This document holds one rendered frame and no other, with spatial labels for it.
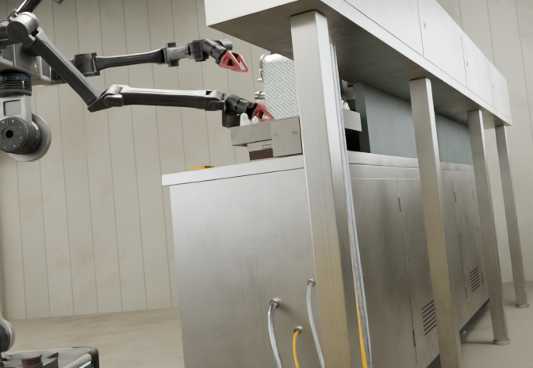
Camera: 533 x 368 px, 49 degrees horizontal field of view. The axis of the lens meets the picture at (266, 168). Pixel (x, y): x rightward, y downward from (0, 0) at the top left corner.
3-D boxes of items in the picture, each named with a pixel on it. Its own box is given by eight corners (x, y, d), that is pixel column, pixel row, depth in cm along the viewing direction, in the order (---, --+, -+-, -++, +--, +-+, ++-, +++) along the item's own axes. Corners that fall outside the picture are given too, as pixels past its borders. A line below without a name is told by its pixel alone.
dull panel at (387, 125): (477, 166, 392) (472, 131, 394) (482, 166, 391) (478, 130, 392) (360, 155, 197) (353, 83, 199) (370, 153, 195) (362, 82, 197)
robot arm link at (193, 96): (102, 94, 214) (111, 82, 224) (104, 109, 217) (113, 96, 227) (220, 100, 213) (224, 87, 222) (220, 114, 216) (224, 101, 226)
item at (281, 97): (269, 135, 212) (264, 85, 214) (329, 125, 201) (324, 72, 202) (268, 135, 212) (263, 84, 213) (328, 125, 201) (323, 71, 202)
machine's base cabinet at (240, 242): (404, 304, 416) (390, 182, 422) (500, 303, 385) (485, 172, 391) (188, 444, 195) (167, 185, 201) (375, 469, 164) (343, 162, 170)
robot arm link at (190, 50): (165, 67, 272) (161, 44, 270) (177, 66, 274) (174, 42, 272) (194, 63, 233) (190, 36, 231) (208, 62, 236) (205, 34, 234)
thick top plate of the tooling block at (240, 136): (254, 147, 210) (253, 131, 211) (362, 131, 191) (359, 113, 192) (231, 145, 196) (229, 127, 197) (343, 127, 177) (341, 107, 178)
